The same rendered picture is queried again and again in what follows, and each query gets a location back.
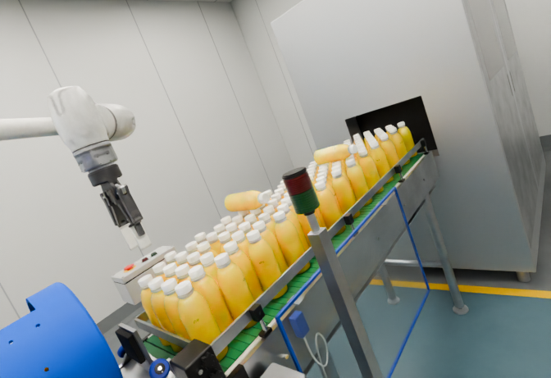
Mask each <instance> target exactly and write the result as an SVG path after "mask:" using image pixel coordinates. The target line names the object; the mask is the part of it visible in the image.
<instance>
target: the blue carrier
mask: <svg viewBox="0 0 551 378"><path fill-rule="evenodd" d="M25 301H26V303H27V306H28V308H29V310H30V313H29V314H27V315H25V316H24V317H22V318H20V319H19V320H17V321H15V322H13V323H11V324H10V325H9V326H6V327H5V328H3V329H1V330H0V378H123V376H122V374H121V369H120V368H119V365H118V363H117V361H116V359H115V357H114V355H113V353H112V351H111V349H110V347H109V345H108V343H107V341H106V340H105V338H104V336H103V335H102V332H101V331H100V329H99V328H98V326H97V325H96V323H95V321H94V320H93V318H92V317H91V316H90V314H89V313H88V311H87V310H86V308H85V307H84V305H83V304H82V302H81V301H80V300H79V299H78V298H77V297H76V296H75V294H74V293H73V292H72V291H71V290H70V289H69V288H68V287H67V286H66V285H64V284H63V283H61V282H56V283H54V284H52V285H49V286H48V287H47V288H45V289H42V290H40V291H39V292H38V293H36V294H33V295H31V296H30V297H28V298H26V299H25ZM12 342H13V343H12ZM10 343H12V344H10ZM46 367H48V368H49V369H48V371H44V369H45V368H46Z"/></svg>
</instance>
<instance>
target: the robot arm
mask: <svg viewBox="0 0 551 378"><path fill-rule="evenodd" d="M47 100H48V110H49V113H50V116H51V117H40V118H16V119H0V141H3V140H13V139H28V138H38V137H47V136H57V135H59V136H60V137H61V139H62V141H63V143H64V144H65V145H66V146H67V147H68V148H69V149H70V150H71V152H72V153H73V157H74V158H75V160H76V161H77V163H78V166H79V167H80V169H81V172H83V173H85V172H88V173H89V174H88V178H89V180H90V182H91V184H92V186H93V187H97V186H99V185H101V188H102V193H101V194H100V197H101V198H102V200H103V201H104V203H105V205H106V208H107V210H108V212H109V214H110V216H111V218H112V221H113V223H114V225H115V226H118V227H119V228H120V230H121V233H122V234H123V236H124V238H125V241H126V243H127V244H128V246H129V248H130V250H133V249H135V248H137V247H139V248H140V250H142V251H143V250H144V249H146V248H147V247H149V246H151V245H152V243H151V241H150V239H149V237H148V235H147V233H146V231H145V229H144V227H143V224H142V222H141V220H143V216H142V214H141V212H140V211H139V209H138V207H137V205H136V203H135V201H134V199H133V197H132V196H131V194H130V191H129V188H128V185H127V184H123V185H121V183H120V182H119V180H118V179H117V178H119V177H121V176H122V173H121V170H120V167H119V166H118V164H115V163H114V162H115V161H117V160H118V157H117V155H116V153H115V151H114V149H113V147H112V144H111V142H114V141H119V140H122V139H126V138H127V137H129V136H130V135H131V134H132V133H133V132H134V130H135V127H136V124H135V118H134V114H133V113H132V112H131V111H130V110H129V109H128V108H126V107H123V106H121V105H117V104H104V103H96V102H94V101H93V99H92V98H91V97H90V96H89V95H88V94H87V93H86V92H85V91H84V90H83V89H82V88H81V87H79V86H67V87H62V88H59V89H56V90H54V91H53V92H51V93H50V94H49V95H48V98H47Z"/></svg>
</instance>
